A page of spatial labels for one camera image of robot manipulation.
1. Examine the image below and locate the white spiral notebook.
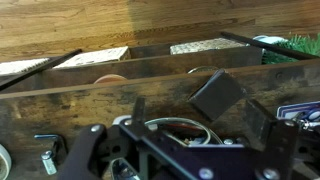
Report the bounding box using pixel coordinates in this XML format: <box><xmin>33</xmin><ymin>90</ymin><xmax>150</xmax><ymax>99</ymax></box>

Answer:
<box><xmin>0</xmin><ymin>58</ymin><xmax>51</xmax><ymax>76</ymax></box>

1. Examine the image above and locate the white tape roll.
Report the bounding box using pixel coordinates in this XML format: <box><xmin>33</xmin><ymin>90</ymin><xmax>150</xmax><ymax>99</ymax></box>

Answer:
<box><xmin>0</xmin><ymin>143</ymin><xmax>13</xmax><ymax>180</ymax></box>

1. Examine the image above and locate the round grey object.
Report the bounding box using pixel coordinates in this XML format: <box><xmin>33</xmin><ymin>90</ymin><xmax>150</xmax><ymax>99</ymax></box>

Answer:
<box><xmin>186</xmin><ymin>65</ymin><xmax>220</xmax><ymax>75</ymax></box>

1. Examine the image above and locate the large blue ceramic bowl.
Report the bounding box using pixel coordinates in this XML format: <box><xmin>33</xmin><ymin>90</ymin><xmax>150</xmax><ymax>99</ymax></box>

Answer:
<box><xmin>111</xmin><ymin>114</ymin><xmax>234</xmax><ymax>180</ymax></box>

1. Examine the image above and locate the round pinkish object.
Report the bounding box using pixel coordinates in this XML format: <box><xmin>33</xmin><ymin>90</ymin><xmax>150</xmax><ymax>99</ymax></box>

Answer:
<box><xmin>93</xmin><ymin>73</ymin><xmax>128</xmax><ymax>85</ymax></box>

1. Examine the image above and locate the dark wooden console desk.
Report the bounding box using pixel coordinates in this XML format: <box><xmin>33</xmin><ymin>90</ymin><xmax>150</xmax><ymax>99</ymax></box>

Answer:
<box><xmin>0</xmin><ymin>31</ymin><xmax>320</xmax><ymax>180</ymax></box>

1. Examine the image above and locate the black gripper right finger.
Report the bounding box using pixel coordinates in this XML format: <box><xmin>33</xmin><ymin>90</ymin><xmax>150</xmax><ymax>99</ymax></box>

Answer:
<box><xmin>246</xmin><ymin>99</ymin><xmax>299</xmax><ymax>168</ymax></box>

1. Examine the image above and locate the white printed book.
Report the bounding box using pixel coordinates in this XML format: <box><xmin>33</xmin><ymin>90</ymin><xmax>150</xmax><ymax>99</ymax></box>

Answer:
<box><xmin>53</xmin><ymin>46</ymin><xmax>131</xmax><ymax>70</ymax></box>

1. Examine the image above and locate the silver keys bunch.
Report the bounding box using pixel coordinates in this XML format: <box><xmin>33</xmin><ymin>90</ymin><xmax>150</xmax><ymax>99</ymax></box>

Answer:
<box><xmin>293</xmin><ymin>109</ymin><xmax>320</xmax><ymax>133</ymax></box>

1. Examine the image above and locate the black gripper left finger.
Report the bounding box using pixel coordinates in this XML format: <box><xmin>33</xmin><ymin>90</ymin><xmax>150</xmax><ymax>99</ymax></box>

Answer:
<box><xmin>58</xmin><ymin>96</ymin><xmax>147</xmax><ymax>180</ymax></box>

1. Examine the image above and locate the black leather wallet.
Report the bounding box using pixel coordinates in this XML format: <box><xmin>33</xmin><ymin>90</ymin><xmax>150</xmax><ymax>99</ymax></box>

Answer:
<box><xmin>188</xmin><ymin>68</ymin><xmax>247</xmax><ymax>122</ymax></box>

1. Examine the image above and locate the silver metal hardware piece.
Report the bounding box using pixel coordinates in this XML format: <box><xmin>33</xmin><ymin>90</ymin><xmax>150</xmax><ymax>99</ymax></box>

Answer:
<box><xmin>33</xmin><ymin>133</ymin><xmax>68</xmax><ymax>176</ymax></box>

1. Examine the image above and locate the grey coiled cable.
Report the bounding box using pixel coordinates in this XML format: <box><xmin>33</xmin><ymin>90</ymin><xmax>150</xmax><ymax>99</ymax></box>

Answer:
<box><xmin>144</xmin><ymin>117</ymin><xmax>223</xmax><ymax>146</ymax></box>

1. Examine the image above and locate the black metal desk brace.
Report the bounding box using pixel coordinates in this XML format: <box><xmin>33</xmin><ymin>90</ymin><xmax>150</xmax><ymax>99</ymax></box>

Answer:
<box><xmin>0</xmin><ymin>49</ymin><xmax>83</xmax><ymax>92</ymax></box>
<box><xmin>219</xmin><ymin>31</ymin><xmax>318</xmax><ymax>61</ymax></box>

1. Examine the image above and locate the patterned grey book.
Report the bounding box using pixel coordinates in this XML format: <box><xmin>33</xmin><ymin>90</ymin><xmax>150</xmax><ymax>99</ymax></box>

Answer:
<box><xmin>169</xmin><ymin>37</ymin><xmax>246</xmax><ymax>56</ymax></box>

